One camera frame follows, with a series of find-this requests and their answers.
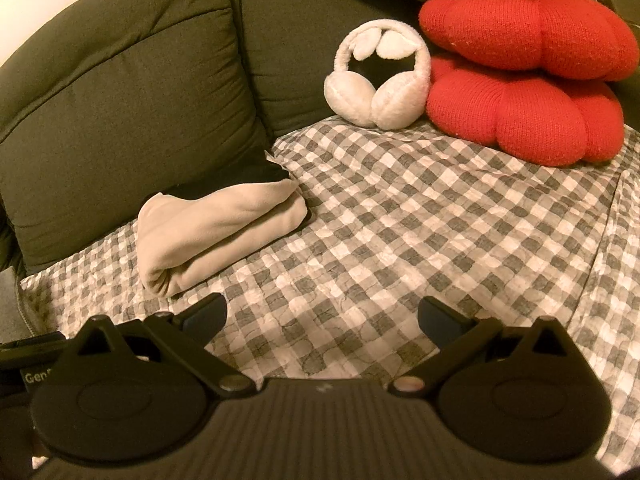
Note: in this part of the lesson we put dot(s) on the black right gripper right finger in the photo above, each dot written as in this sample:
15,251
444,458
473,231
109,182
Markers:
485,356

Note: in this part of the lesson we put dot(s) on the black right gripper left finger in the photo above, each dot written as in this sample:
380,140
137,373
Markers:
161,356

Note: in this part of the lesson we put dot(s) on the cream sweatshirt with bear print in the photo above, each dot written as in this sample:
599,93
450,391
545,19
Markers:
193,230

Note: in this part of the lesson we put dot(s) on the grey white checkered blanket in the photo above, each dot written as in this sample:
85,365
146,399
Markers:
396,217

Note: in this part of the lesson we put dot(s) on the lower red flower cushion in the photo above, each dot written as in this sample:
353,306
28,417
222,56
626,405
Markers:
542,119

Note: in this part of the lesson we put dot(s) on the red flower cushion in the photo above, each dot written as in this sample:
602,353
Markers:
573,39
542,119

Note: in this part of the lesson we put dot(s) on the white fluffy earmuffs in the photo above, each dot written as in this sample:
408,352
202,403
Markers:
381,76

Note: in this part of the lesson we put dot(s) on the dark green sofa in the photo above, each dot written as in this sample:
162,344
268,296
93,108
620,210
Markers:
106,102

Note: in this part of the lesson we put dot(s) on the upper red flower cushion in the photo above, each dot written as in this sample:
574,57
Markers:
573,39

